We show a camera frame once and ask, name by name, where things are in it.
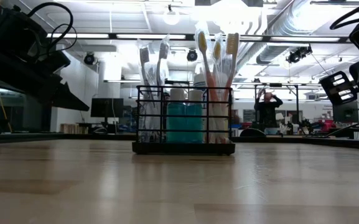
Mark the white round ceiling lamp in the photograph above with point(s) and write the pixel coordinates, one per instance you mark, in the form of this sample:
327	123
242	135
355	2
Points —
171	17

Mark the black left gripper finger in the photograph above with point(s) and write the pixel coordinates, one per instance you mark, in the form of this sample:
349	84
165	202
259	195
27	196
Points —
70	101

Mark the person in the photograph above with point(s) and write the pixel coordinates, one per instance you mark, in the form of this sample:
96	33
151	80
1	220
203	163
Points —
267	110

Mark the purple toothbrush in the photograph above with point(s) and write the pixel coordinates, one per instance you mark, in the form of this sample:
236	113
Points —
164	49
144	56

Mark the wooden slat crate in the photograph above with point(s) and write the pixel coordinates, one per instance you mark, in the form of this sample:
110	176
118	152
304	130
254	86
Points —
73	129

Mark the background black robot arm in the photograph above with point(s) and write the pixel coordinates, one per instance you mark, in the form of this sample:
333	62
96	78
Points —
305	126

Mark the ribbed silver air duct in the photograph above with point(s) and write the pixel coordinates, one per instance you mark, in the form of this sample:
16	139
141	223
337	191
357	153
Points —
275	53

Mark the black ceiling spotlight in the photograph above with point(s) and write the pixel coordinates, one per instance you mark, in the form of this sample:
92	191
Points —
192	56
297	55
89	59

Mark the blue mouthwash bottle white cap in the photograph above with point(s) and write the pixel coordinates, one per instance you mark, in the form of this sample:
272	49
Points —
194	121
176	121

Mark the white yellow wipes canister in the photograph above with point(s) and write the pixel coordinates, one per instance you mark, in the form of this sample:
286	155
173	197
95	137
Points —
199	81

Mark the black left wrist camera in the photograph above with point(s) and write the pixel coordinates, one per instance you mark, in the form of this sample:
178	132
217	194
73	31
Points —
17	29

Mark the red bin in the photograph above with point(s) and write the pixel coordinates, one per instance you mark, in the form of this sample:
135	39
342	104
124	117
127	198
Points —
328	126

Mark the black computer monitor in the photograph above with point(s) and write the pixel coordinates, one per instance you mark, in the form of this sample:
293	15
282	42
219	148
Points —
345	115
103	107

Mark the long ceiling light rail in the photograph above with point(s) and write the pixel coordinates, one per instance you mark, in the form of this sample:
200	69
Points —
151	36

